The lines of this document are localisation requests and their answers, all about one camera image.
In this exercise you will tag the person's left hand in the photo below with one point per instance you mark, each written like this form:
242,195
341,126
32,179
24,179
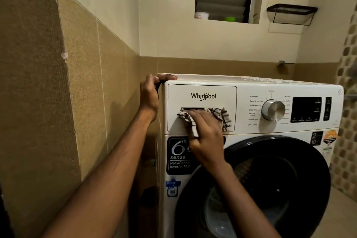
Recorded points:
148,97

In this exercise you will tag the person's right hand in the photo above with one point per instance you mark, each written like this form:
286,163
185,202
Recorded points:
206,137

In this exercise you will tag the person's right fingers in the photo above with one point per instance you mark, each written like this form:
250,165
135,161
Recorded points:
199,119

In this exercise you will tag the person's left thumb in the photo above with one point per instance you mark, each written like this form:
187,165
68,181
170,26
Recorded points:
167,77

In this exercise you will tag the white black-striped cleaning cloth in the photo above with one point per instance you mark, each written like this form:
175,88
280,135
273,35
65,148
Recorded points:
220,116

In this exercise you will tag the person's right forearm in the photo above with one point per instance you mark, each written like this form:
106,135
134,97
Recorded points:
239,198

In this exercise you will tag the person's left forearm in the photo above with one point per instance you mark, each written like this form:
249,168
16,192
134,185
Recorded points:
94,179

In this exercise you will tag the white detergent drawer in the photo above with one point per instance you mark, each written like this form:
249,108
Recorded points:
200,98

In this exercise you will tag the black feature sticker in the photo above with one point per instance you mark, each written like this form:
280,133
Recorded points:
178,159

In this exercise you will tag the white front-load washing machine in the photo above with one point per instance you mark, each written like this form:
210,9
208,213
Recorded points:
251,157

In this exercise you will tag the white plastic tub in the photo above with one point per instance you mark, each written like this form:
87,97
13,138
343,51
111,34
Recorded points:
201,15

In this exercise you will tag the blue detergent sticker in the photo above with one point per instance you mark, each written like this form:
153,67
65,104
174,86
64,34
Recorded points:
172,187

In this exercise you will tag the silver program dial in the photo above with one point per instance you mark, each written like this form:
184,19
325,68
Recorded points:
273,110

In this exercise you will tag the green plastic cup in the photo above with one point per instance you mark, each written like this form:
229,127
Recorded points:
230,19

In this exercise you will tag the black round washer door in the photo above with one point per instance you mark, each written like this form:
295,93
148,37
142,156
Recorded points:
265,187

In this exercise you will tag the black display panel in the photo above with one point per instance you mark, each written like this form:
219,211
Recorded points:
306,109

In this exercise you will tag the black warranty sticker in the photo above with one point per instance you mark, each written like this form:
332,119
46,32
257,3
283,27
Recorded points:
316,138

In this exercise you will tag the orange round sticker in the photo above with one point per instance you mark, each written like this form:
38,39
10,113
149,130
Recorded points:
330,136

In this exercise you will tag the metal wall bracket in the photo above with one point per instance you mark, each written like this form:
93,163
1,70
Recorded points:
284,63

